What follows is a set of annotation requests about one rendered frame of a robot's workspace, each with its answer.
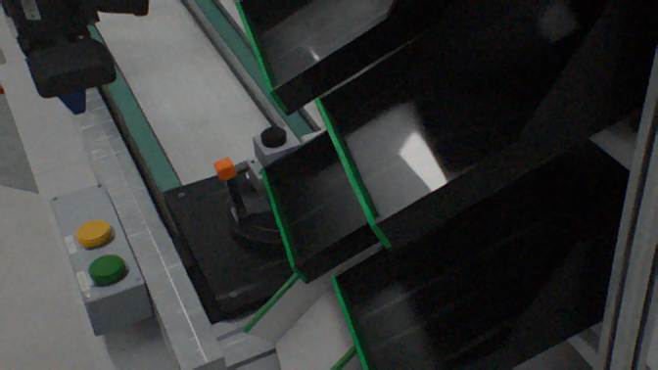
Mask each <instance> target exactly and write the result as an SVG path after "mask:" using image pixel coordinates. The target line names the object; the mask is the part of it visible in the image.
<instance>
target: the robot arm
mask: <svg viewBox="0 0 658 370"><path fill-rule="evenodd" d="M0 2H1V5H2V8H3V11H5V14H6V15H7V17H8V18H11V19H12V22H13V25H14V26H15V28H16V32H17V34H18V35H19V36H17V37H16V40H18V43H19V46H20V49H21V51H22V52H23V53H24V56H25V58H24V60H25V61H26V64H27V67H28V70H29V74H31V77H32V80H33V83H34V86H35V87H36V89H37V92H38V95H39V96H40V97H43V98H52V97H58V99H59V100H60V101H61V102H62V103H64V104H65V105H66V106H67V108H68V109H69V111H71V112H72V113H73V114H74V115H79V114H82V113H85V112H86V102H87V92H86V89H89V88H92V87H97V86H101V85H105V84H109V83H112V82H115V81H116V79H117V71H116V70H115V66H114V62H113V60H112V58H111V55H110V53H108V51H107V49H106V46H105V45H104V44H103V43H101V42H99V41H98V40H96V38H90V37H91V33H90V31H89V28H87V25H89V24H91V25H94V24H95V23H99V22H100V21H101V20H100V16H98V13H97V12H101V13H111V14H122V15H134V16H135V17H143V16H147V15H148V12H149V2H150V0H0Z"/></svg>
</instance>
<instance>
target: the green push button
mask: <svg viewBox="0 0 658 370"><path fill-rule="evenodd" d="M124 271H125V265H124V260H123V258H122V257H121V256H119V255H115V254H106V255H102V256H99V257H97V258H96V260H94V261H92V262H91V264H90V265H89V268H88V272H89V275H90V278H91V279H92V280H93V282H94V283H97V284H107V283H110V282H114V281H116V280H117V279H118V278H121V277H122V276H123V273H124Z"/></svg>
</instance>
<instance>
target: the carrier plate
mask: <svg viewBox="0 0 658 370"><path fill-rule="evenodd" d="M246 173H248V172H245V173H243V174H241V175H238V176H235V177H234V178H235V180H236V183H237V187H238V185H239V184H241V183H243V182H244V181H246V176H245V174H246ZM163 195H164V203H165V204H166V205H167V207H168V209H169V211H170V213H171V216H172V218H173V221H174V223H175V225H176V227H178V230H179V232H180V234H181V236H182V238H183V240H184V242H185V245H186V247H187V249H188V251H189V253H190V254H191V255H192V257H193V260H194V262H195V264H196V266H197V268H198V270H199V273H200V275H201V277H202V279H203V281H204V283H206V284H205V286H207V288H208V290H209V292H210V294H211V298H212V301H213V303H214V305H215V307H216V309H217V312H218V314H219V316H220V318H222V320H226V319H228V318H231V317H235V316H238V315H240V314H243V312H247V311H249V310H252V309H255V308H258V307H261V306H264V305H266V304H267V302H268V301H269V300H270V298H271V297H273V296H274V295H275V294H276V293H277V292H278V290H279V289H280V288H281V287H282V286H283V285H284V284H285V283H287V282H288V281H289V280H290V279H291V276H292V275H293V274H294V273H295V272H294V270H293V269H292V268H291V265H290V260H289V258H288V255H287V254H261V253H257V252H253V251H250V250H248V249H246V248H244V246H242V245H240V244H238V243H237V242H236V241H235V240H234V239H233V238H232V236H231V235H230V233H229V230H228V227H227V221H225V215H224V207H225V203H227V200H228V198H229V194H228V191H227V188H225V185H224V182H223V181H221V180H220V178H219V177H218V175H216V176H212V177H208V178H205V179H202V180H198V181H195V182H192V183H189V184H184V185H181V187H178V188H174V189H171V190H168V191H164V192H163Z"/></svg>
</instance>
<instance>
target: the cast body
mask: <svg viewBox="0 0 658 370"><path fill-rule="evenodd" d="M301 145H302V144H301V142H299V141H298V140H297V137H296V136H295V135H294V133H293V132H292V131H291V129H290V128H289V127H288V126H285V127H281V128H280V127H268V128H266V129H265V130H264V131H263V132H262V133H261V134H258V135H254V136H253V146H254V152H256V157H255V158H251V159H248V160H246V163H247V164H248V166H249V168H250V171H248V177H249V179H250V181H251V183H252V184H253V187H255V188H256V190H257V191H258V193H259V195H260V196H261V197H262V198H263V197H266V196H267V192H266V189H265V185H264V182H263V179H262V176H261V173H260V169H261V168H263V167H265V166H266V165H268V164H271V163H272V162H274V161H276V160H278V159H279V158H281V157H283V156H285V154H287V153H289V152H290V151H292V150H293V149H295V148H297V147H298V146H301Z"/></svg>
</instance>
